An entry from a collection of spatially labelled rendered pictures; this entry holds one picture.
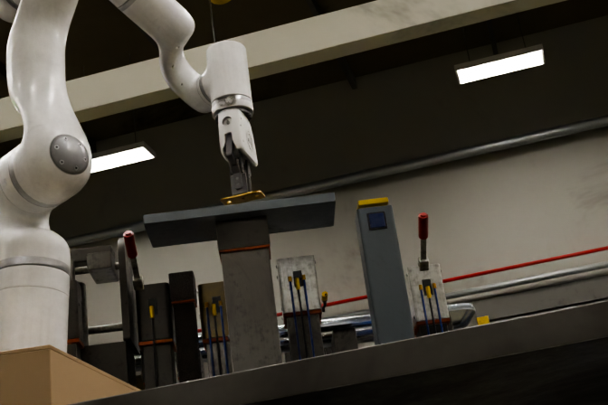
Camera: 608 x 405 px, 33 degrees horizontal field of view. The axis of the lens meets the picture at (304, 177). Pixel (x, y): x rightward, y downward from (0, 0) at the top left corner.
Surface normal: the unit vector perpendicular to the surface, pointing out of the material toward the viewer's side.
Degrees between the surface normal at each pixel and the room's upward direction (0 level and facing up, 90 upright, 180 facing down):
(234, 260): 90
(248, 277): 90
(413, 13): 90
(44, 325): 91
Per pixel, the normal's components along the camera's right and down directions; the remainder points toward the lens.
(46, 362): -0.26, -0.35
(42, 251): 0.49, -0.40
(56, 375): 0.96, -0.22
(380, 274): 0.00, -0.39
